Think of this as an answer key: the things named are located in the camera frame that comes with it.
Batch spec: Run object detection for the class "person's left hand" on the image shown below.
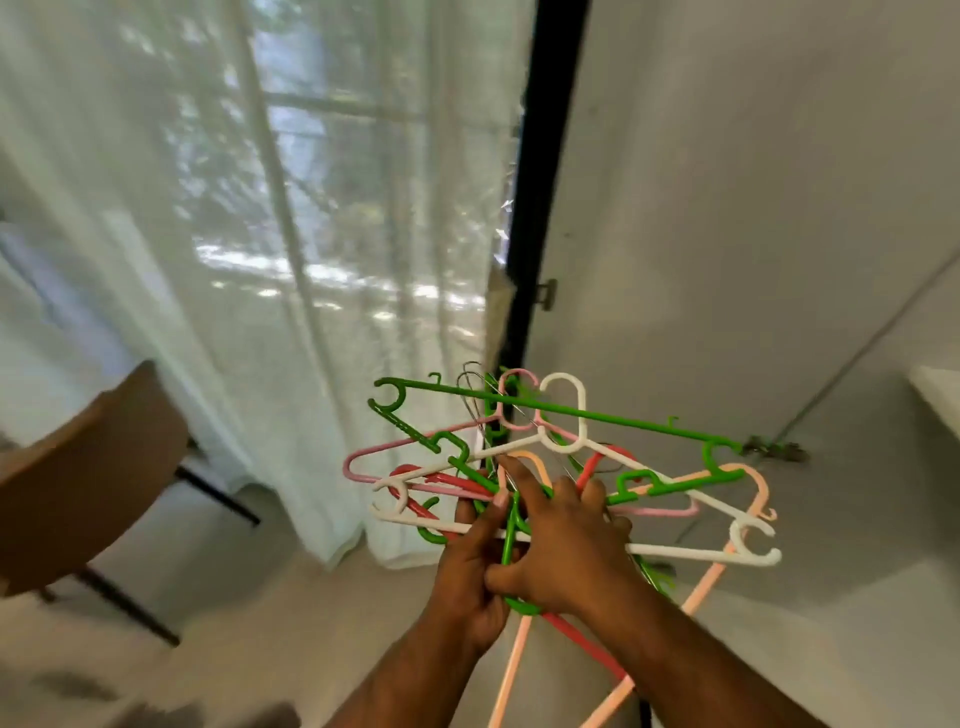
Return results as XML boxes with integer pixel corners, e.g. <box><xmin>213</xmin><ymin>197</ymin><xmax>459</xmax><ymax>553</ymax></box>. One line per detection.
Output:
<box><xmin>430</xmin><ymin>483</ymin><xmax>519</xmax><ymax>654</ymax></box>

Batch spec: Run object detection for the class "person's right hand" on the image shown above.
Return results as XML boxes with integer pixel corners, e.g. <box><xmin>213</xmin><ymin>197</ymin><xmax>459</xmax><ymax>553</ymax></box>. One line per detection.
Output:
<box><xmin>483</xmin><ymin>457</ymin><xmax>639</xmax><ymax>617</ymax></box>

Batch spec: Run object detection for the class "pile of coloured plastic hangers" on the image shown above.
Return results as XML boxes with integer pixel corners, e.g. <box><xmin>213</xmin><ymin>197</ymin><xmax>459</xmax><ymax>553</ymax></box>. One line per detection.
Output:
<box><xmin>342</xmin><ymin>364</ymin><xmax>786</xmax><ymax>728</ymax></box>

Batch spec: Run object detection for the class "white wooden wardrobe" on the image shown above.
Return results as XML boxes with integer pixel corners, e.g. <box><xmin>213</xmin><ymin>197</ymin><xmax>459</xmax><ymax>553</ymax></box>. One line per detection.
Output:
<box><xmin>495</xmin><ymin>0</ymin><xmax>960</xmax><ymax>728</ymax></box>

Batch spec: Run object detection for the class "person's left forearm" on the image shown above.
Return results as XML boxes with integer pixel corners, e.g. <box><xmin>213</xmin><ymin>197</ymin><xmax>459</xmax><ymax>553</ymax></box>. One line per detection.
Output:
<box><xmin>327</xmin><ymin>600</ymin><xmax>512</xmax><ymax>728</ymax></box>

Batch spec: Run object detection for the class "person's right forearm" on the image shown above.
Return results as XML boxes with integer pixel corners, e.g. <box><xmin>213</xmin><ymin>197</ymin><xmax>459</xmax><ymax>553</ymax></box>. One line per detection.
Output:
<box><xmin>577</xmin><ymin>562</ymin><xmax>834</xmax><ymax>728</ymax></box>

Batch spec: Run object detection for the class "metal door hinge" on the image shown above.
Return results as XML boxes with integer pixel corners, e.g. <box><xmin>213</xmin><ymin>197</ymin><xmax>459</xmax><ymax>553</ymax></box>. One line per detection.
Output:
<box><xmin>741</xmin><ymin>433</ymin><xmax>813</xmax><ymax>465</ymax></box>

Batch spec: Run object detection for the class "brown chair with black legs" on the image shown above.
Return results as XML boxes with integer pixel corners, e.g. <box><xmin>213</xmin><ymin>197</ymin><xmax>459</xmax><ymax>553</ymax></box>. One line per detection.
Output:
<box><xmin>0</xmin><ymin>360</ymin><xmax>264</xmax><ymax>648</ymax></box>

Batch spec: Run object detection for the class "sheer white curtain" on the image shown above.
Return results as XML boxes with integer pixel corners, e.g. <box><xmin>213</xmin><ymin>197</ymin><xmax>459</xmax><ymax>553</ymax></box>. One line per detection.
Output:
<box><xmin>0</xmin><ymin>0</ymin><xmax>537</xmax><ymax>569</ymax></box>

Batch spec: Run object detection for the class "black window frame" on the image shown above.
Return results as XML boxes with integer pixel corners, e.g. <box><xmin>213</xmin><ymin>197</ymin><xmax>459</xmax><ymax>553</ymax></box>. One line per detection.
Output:
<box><xmin>492</xmin><ymin>0</ymin><xmax>596</xmax><ymax>377</ymax></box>

